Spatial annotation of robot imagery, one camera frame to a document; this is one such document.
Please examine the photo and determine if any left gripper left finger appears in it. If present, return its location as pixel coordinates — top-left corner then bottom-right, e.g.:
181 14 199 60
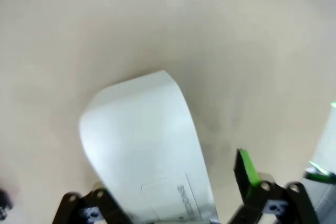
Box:
51 187 135 224

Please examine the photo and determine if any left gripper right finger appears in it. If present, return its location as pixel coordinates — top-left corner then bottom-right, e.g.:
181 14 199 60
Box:
227 147 321 224

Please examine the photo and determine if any pale green cup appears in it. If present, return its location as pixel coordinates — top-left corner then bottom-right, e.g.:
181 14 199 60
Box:
313 102 336 173

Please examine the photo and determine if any white rectangular box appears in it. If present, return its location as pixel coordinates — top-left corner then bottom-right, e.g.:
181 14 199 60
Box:
78 70 220 224

